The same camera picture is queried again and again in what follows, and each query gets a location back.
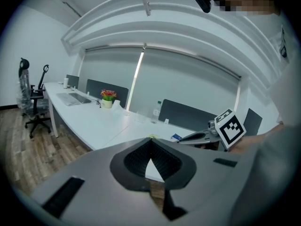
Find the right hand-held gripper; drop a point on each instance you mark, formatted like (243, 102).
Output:
(231, 131)

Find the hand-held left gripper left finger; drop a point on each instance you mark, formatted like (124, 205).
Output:
(120, 167)

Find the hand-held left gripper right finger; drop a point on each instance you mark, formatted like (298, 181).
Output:
(181, 171)

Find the blue trash packet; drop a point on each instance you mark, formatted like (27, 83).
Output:
(175, 137)

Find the yellow trash piece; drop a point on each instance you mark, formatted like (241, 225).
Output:
(152, 135)

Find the person's right forearm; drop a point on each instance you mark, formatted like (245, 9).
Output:
(249, 143)

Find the clear plastic bottle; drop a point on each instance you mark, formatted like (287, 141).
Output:
(156, 113)

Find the grey roller blind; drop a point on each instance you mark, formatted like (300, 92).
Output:
(188, 83)
(110, 67)

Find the white table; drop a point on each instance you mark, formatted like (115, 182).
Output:
(94, 121)

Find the potted orange flowers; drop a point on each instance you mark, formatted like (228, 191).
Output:
(108, 99)

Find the dark grey keyboard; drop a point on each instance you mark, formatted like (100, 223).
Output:
(80, 98)

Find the white keyboard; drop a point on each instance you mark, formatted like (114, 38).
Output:
(66, 99)

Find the small dark grey desk divider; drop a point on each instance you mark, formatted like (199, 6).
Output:
(73, 81)

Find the person's white shirt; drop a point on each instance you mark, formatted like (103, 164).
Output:
(282, 91)

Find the white cylindrical cup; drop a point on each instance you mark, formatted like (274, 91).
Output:
(65, 82)

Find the black mesh office chair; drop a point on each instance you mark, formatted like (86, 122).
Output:
(35, 102)

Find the plastic-wrapped office chair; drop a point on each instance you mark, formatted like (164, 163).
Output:
(23, 88)

